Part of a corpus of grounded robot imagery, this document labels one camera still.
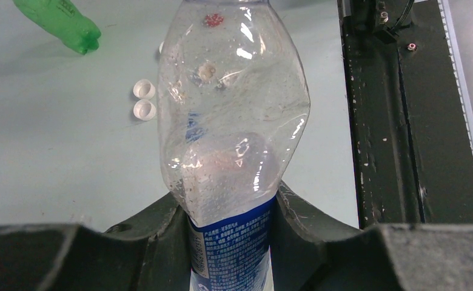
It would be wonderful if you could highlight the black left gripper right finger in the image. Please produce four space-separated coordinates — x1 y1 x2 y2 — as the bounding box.
270 183 473 290

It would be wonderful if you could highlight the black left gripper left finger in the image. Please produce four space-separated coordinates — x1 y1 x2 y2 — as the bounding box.
0 194 190 290

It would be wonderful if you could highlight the clear crushed plastic bottle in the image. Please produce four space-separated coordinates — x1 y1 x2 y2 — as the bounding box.
157 1 310 290

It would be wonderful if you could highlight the green plastic bottle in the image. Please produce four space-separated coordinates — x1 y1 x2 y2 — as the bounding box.
13 0 101 55

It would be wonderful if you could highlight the white bottle cap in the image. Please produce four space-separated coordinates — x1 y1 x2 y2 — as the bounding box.
133 99 156 121
133 79 156 100
158 41 164 54

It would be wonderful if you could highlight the cream bottle cap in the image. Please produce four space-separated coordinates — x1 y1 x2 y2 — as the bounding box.
197 62 216 83

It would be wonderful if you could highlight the red bottle cap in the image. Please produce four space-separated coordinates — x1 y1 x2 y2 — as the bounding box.
203 13 224 28

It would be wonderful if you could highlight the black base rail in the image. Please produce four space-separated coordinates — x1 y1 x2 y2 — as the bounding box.
338 1 473 229

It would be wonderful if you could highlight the white cable duct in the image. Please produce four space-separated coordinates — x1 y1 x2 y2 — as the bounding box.
438 0 473 156

